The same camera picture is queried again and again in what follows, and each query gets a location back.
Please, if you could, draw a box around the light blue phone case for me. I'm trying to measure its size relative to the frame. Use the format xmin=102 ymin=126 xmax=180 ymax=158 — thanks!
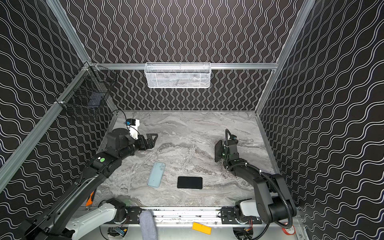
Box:
xmin=147 ymin=162 xmax=166 ymax=188

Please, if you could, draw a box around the black phone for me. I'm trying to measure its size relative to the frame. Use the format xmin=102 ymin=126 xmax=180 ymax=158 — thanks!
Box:
xmin=177 ymin=176 xmax=203 ymax=190

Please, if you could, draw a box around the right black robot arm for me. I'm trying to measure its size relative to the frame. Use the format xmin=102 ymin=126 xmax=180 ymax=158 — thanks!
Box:
xmin=215 ymin=140 xmax=297 ymax=229

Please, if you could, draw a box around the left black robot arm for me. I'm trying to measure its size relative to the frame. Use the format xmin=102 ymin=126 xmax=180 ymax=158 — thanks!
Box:
xmin=16 ymin=128 xmax=158 ymax=240

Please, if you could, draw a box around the orange utility knife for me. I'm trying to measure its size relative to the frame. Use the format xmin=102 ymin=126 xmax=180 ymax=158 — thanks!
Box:
xmin=86 ymin=191 xmax=95 ymax=207

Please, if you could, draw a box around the yellow flat block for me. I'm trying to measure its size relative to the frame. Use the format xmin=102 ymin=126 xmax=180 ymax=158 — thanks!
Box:
xmin=192 ymin=222 xmax=212 ymax=235

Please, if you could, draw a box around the red tape roll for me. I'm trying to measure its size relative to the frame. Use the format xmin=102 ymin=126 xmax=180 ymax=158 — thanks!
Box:
xmin=282 ymin=226 xmax=296 ymax=236

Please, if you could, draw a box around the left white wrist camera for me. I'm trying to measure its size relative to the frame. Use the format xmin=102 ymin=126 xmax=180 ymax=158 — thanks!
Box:
xmin=125 ymin=119 xmax=140 ymax=140

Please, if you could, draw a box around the white wire basket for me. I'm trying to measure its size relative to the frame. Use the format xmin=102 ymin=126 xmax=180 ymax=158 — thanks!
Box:
xmin=144 ymin=62 xmax=212 ymax=89

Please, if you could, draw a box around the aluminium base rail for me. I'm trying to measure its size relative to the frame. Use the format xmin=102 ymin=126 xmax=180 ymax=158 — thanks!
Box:
xmin=61 ymin=205 xmax=302 ymax=226

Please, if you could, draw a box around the black wire basket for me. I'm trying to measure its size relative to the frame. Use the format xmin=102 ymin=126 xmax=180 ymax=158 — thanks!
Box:
xmin=59 ymin=62 xmax=118 ymax=123

